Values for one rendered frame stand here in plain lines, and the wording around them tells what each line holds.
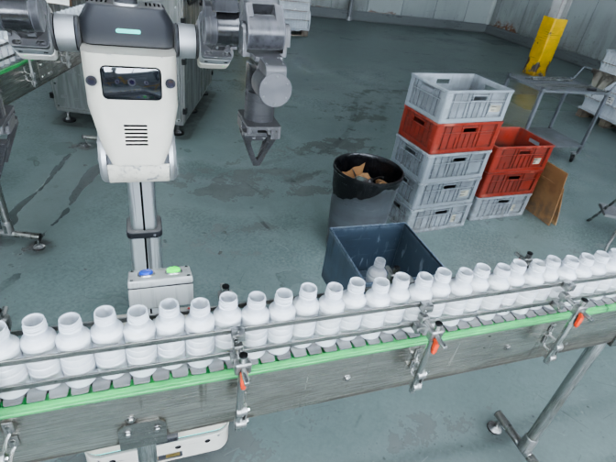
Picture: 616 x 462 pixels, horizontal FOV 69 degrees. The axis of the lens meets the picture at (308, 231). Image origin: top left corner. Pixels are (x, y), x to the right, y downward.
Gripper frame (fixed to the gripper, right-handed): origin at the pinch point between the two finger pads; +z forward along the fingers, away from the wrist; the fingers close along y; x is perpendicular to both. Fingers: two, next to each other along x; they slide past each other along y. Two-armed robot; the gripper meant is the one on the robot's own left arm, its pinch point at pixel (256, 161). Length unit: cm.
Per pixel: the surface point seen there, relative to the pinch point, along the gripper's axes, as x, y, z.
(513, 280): -67, -14, 29
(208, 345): 11.8, -16.3, 33.7
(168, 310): 19.3, -14.9, 24.1
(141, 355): 24.9, -16.8, 33.2
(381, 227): -59, 41, 46
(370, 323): -26.0, -15.8, 35.0
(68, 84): 88, 380, 91
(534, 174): -280, 178, 98
